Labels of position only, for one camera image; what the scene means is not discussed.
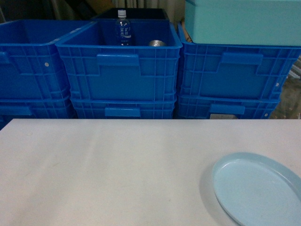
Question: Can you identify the blue crate bottom left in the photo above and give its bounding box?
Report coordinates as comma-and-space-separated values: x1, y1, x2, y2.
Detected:
0, 96, 77, 129

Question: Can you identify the blue crate top left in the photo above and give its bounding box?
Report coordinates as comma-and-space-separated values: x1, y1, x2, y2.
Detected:
0, 19, 88, 99

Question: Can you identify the teal plastic box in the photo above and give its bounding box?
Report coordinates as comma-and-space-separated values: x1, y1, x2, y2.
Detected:
185, 0, 301, 47

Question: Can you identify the blue crate bottom centre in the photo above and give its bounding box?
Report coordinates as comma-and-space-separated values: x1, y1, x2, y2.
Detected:
71, 98, 176, 119

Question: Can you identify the blue crate top right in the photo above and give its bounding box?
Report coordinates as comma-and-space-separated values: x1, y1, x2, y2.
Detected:
177, 23, 301, 100

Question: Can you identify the silver metal can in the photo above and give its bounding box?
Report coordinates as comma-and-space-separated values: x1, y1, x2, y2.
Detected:
149, 40, 166, 47

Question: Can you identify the blue crate bottom right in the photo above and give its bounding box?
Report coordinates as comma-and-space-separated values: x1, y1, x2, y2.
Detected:
175, 95, 280, 119

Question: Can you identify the blue crate top centre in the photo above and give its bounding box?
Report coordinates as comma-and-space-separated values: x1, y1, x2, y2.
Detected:
56, 19, 182, 101

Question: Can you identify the clear water bottle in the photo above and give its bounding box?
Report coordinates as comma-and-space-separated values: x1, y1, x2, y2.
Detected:
115, 9, 132, 46

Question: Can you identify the light blue oval tray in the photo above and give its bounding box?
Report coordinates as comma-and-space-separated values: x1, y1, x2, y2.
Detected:
212, 153, 301, 226

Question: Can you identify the blue crate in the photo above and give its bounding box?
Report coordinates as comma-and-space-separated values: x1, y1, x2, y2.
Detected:
0, 96, 77, 129
175, 95, 280, 119
71, 98, 176, 119
177, 23, 301, 100
56, 19, 182, 101
0, 19, 88, 99

